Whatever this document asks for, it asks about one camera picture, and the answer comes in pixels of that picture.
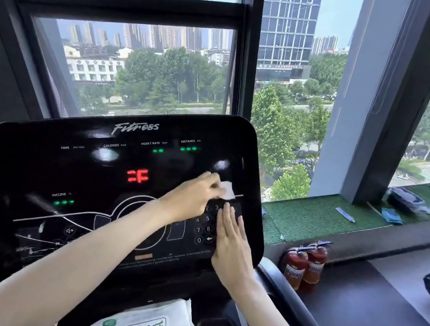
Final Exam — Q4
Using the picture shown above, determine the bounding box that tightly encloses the person's left hand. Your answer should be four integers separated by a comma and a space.
155, 164, 224, 232

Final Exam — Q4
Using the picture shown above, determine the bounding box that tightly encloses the black treadmill handrail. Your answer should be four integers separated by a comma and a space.
246, 257, 376, 326

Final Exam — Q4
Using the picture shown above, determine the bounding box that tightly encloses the black treadmill console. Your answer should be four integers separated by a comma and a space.
0, 74, 287, 326

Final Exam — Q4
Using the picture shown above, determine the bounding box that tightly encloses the red fire extinguisher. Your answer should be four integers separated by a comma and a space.
280, 242, 312, 293
300, 238, 334, 288

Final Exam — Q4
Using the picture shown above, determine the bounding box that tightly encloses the green artificial turf mat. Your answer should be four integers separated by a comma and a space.
255, 148, 430, 274

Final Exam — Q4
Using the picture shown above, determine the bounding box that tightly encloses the person's right hand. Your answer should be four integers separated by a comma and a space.
203, 201, 270, 298

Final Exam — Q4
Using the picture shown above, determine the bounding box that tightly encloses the blue plastic packet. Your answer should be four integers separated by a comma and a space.
379, 207, 406, 226

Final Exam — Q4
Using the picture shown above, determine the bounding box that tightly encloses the person's left forearm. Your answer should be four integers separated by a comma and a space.
0, 172, 175, 326

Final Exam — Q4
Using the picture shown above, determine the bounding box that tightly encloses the white wet wipe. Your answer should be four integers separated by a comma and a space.
209, 177, 240, 203

